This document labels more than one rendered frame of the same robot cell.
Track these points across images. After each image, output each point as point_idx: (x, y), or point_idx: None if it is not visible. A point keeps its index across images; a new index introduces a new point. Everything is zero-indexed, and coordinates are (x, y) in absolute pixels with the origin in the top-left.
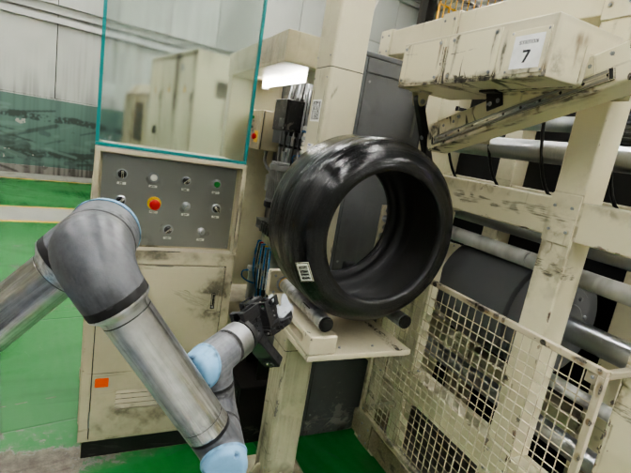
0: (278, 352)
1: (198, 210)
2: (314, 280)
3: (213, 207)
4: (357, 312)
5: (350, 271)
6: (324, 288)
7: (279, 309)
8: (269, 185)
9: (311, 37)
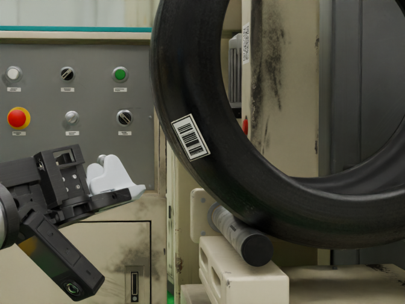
0: (90, 263)
1: (94, 124)
2: (210, 151)
3: (119, 116)
4: (323, 220)
5: (349, 175)
6: (235, 168)
7: (94, 180)
8: (230, 78)
9: None
